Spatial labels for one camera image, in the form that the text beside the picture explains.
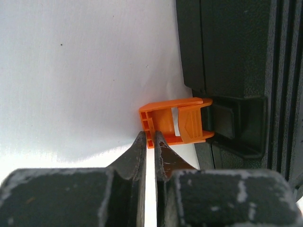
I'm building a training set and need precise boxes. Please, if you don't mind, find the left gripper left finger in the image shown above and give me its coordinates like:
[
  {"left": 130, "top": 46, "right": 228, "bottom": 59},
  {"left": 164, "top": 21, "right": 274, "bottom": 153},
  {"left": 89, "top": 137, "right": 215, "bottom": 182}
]
[{"left": 0, "top": 132, "right": 147, "bottom": 227}]

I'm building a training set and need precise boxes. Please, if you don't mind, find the black plastic tool case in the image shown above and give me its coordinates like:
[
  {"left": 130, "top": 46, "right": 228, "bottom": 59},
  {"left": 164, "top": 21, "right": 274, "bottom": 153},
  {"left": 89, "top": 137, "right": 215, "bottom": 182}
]
[{"left": 138, "top": 0, "right": 303, "bottom": 190}]

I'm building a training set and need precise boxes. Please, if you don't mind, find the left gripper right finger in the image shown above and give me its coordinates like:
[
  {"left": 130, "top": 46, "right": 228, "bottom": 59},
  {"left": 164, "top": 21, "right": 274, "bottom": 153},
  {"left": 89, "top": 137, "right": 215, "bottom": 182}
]
[{"left": 154, "top": 132, "right": 300, "bottom": 227}]

